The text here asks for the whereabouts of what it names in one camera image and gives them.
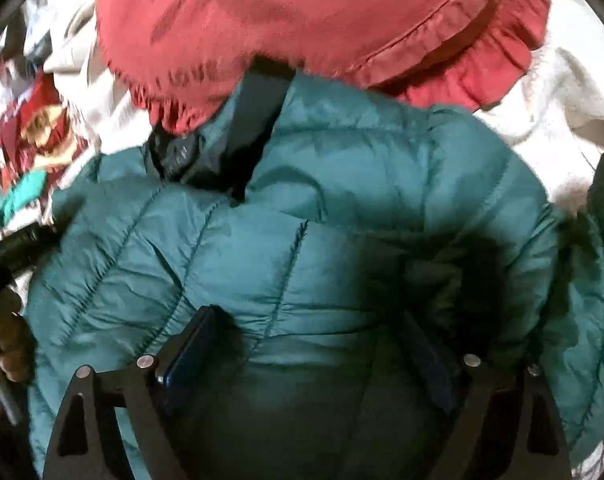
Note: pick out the red heart-shaped frilled pillow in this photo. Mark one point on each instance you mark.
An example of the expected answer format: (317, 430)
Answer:
(302, 25)

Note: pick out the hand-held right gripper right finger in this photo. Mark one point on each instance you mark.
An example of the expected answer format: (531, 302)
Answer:
(429, 365)

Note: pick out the person's left hand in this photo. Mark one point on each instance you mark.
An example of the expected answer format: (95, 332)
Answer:
(11, 340)

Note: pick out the red yellow green floral cloth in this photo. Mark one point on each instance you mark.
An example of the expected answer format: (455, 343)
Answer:
(31, 145)

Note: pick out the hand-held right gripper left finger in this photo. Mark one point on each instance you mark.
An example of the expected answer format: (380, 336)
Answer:
(184, 360)

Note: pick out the teal puffer jacket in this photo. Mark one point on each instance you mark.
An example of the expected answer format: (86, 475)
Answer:
(332, 220)

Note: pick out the beige patterned blanket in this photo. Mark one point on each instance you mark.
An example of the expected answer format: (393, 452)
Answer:
(557, 90)

